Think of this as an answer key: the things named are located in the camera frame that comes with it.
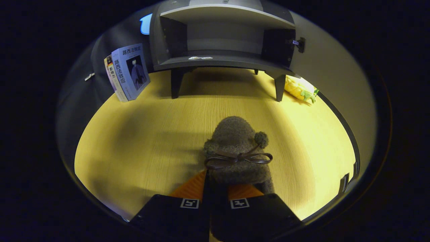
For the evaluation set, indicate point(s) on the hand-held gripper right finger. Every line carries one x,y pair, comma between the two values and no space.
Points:
265,215

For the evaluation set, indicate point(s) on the yellow green plush toy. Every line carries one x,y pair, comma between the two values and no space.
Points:
297,90

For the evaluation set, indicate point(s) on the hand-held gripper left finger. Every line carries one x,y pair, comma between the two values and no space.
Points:
205,218

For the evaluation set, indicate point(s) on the brown fluffy shoe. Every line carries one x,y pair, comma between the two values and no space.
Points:
235,137

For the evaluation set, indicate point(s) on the grey shoe cabinet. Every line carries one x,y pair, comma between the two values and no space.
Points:
221,37

